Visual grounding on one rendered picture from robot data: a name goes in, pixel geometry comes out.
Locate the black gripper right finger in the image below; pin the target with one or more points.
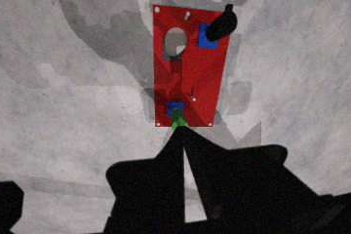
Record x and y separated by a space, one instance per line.
210 164

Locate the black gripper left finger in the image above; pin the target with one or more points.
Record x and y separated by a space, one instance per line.
166 169

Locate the red circuit board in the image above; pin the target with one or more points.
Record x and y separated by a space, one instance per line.
189 51

